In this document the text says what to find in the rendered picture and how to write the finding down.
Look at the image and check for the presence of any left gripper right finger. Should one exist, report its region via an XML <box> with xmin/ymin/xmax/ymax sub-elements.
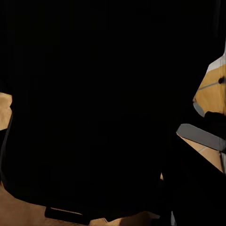
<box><xmin>161</xmin><ymin>134</ymin><xmax>226</xmax><ymax>226</ymax></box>

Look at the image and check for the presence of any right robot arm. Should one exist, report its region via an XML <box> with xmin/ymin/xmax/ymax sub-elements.
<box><xmin>176</xmin><ymin>101</ymin><xmax>226</xmax><ymax>154</ymax></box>

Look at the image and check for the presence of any digital camera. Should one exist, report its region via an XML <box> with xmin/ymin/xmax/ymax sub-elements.
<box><xmin>0</xmin><ymin>0</ymin><xmax>226</xmax><ymax>225</ymax></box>

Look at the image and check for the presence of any camera tripod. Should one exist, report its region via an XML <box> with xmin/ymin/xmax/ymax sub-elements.
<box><xmin>199</xmin><ymin>78</ymin><xmax>226</xmax><ymax>90</ymax></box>

